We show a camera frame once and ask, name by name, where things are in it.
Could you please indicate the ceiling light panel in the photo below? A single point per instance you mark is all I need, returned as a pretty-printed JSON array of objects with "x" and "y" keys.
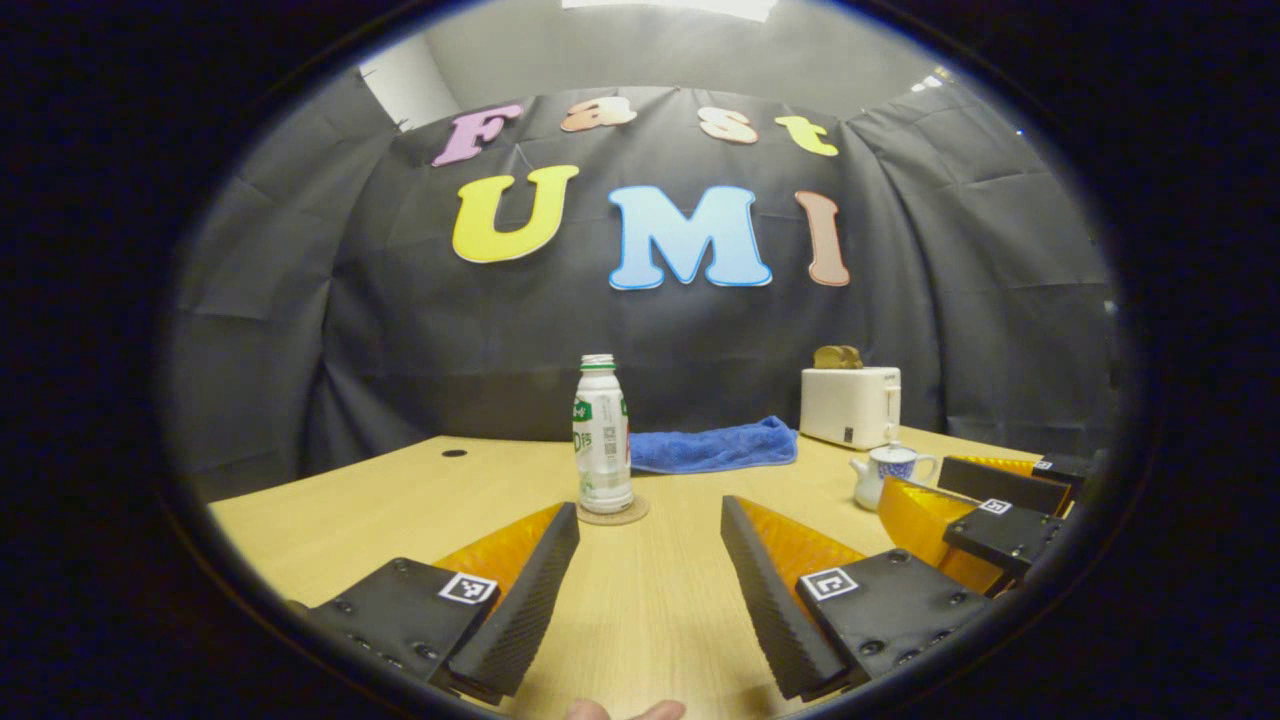
[{"x": 668, "y": 7}]

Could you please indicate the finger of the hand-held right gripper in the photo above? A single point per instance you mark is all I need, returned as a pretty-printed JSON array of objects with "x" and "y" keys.
[
  {"x": 1000, "y": 482},
  {"x": 1010, "y": 540}
]

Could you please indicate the brown bread slice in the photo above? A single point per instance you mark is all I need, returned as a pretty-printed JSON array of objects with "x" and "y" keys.
[
  {"x": 828, "y": 357},
  {"x": 855, "y": 358}
]

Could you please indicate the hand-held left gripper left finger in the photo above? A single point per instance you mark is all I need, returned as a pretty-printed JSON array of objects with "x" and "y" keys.
[{"x": 530, "y": 600}]

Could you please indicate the blue towel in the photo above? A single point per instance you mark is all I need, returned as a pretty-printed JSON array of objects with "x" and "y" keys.
[{"x": 715, "y": 447}]

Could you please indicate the white toaster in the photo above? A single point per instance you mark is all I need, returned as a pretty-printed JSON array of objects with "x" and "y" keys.
[{"x": 845, "y": 405}]

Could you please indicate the white teacup lid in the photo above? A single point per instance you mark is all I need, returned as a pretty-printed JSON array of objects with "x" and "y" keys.
[{"x": 895, "y": 455}]

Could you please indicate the black backdrop cloth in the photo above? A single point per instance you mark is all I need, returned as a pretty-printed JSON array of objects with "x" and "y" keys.
[{"x": 400, "y": 350}]

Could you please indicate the white plastic water bottle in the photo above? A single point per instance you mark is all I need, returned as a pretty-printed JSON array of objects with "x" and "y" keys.
[{"x": 603, "y": 450}]

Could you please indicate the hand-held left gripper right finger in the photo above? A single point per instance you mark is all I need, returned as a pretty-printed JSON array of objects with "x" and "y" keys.
[{"x": 770, "y": 610}]

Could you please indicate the white blue-flowered teacup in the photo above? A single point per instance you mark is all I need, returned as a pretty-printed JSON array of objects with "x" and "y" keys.
[{"x": 880, "y": 482}]

